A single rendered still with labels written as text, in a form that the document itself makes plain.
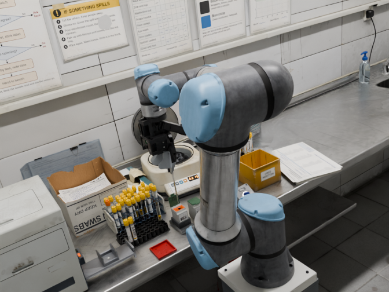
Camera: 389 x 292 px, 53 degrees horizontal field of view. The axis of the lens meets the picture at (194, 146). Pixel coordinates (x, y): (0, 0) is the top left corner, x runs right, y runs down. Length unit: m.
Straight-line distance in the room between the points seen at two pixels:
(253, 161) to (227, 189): 0.85
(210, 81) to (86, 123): 1.13
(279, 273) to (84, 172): 0.98
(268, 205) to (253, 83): 0.42
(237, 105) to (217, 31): 1.34
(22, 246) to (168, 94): 0.55
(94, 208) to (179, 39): 0.88
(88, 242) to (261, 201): 0.70
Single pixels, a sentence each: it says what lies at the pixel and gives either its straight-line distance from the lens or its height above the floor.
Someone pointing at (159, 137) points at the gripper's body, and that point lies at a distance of 1.21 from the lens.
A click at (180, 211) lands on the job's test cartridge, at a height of 0.95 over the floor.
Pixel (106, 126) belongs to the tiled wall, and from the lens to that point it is 1.79.
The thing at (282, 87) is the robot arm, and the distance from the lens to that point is 0.73.
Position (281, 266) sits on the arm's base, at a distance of 1.11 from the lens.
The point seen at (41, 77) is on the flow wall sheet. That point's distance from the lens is 1.67.
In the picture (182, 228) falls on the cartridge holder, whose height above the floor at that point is 0.89.
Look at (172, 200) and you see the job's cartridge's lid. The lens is 1.40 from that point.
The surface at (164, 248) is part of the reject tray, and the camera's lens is 1.35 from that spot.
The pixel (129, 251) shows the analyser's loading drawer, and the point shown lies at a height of 0.91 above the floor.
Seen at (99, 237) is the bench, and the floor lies 0.88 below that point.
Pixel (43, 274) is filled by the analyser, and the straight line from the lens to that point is 1.21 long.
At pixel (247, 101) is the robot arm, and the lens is 0.69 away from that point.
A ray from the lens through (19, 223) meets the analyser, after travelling 1.12.
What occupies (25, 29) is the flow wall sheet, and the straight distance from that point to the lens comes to 1.63.
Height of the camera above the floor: 1.70
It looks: 24 degrees down
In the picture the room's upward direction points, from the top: 9 degrees counter-clockwise
